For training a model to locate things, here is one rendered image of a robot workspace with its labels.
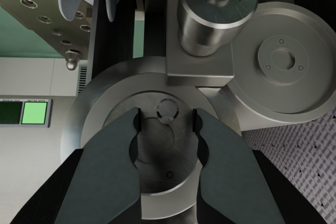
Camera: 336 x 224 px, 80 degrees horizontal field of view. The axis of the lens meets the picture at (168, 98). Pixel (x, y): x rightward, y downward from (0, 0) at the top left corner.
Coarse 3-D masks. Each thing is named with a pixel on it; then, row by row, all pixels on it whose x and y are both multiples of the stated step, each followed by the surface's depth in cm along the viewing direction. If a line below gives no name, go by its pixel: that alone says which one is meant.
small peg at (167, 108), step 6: (162, 102) 12; (168, 102) 12; (174, 102) 12; (156, 108) 12; (162, 108) 12; (168, 108) 12; (174, 108) 12; (162, 114) 12; (168, 114) 12; (174, 114) 12; (162, 120) 13; (168, 120) 12
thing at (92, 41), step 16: (96, 0) 20; (96, 16) 20; (128, 16) 38; (96, 32) 20; (112, 32) 26; (128, 32) 38; (96, 48) 20; (112, 48) 26; (128, 48) 39; (96, 64) 20; (112, 64) 26
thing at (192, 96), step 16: (128, 80) 17; (144, 80) 17; (160, 80) 17; (112, 96) 17; (192, 96) 17; (96, 112) 16; (208, 112) 17; (96, 128) 16; (80, 144) 16; (192, 176) 16; (176, 192) 15; (192, 192) 15; (144, 208) 15; (160, 208) 15; (176, 208) 15
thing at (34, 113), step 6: (30, 102) 49; (36, 102) 49; (24, 108) 49; (30, 108) 49; (36, 108) 49; (42, 108) 49; (24, 114) 48; (30, 114) 49; (36, 114) 49; (42, 114) 49; (24, 120) 48; (30, 120) 48; (36, 120) 48; (42, 120) 48
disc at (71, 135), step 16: (128, 64) 18; (144, 64) 18; (160, 64) 18; (96, 80) 17; (112, 80) 17; (80, 96) 17; (96, 96) 17; (208, 96) 17; (224, 96) 17; (80, 112) 17; (224, 112) 17; (64, 128) 16; (80, 128) 16; (64, 144) 16; (192, 208) 15
